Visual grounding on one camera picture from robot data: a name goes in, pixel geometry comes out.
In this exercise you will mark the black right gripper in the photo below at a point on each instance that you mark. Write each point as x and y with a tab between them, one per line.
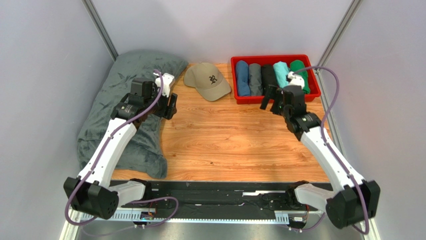
276	101

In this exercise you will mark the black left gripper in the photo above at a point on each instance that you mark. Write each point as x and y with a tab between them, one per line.
171	109

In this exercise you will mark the green t-shirt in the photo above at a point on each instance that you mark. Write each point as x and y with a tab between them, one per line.
295	66

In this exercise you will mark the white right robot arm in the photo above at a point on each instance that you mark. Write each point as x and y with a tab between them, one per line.
352	198

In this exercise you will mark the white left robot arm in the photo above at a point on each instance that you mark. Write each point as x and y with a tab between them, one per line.
90	192

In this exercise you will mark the black rolled t-shirt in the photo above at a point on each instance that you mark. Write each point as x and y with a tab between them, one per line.
268	77

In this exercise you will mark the grey rolled t-shirt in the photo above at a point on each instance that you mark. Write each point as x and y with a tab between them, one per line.
255	79

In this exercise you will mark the blue rolled t-shirt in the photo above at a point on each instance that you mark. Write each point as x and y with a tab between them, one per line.
242	79

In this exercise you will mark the turquoise rolled t-shirt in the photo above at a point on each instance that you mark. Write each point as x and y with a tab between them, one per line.
281	70

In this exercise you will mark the red plastic bin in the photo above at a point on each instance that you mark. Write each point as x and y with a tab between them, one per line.
313	85

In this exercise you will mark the tan baseball cap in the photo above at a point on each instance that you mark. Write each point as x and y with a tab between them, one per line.
207	80

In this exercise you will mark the grey plush pillow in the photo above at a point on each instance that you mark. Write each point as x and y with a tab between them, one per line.
143	153

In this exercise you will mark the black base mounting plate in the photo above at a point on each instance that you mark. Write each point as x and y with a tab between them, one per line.
213	198

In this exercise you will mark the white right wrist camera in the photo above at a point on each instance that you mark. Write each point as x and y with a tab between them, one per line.
295	80

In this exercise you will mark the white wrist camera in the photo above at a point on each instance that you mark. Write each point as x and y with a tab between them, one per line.
295	80
168	81

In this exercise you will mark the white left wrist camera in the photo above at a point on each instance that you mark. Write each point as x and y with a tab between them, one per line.
168	81

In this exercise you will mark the aluminium frame rail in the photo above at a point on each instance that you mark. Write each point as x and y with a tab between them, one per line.
131	221

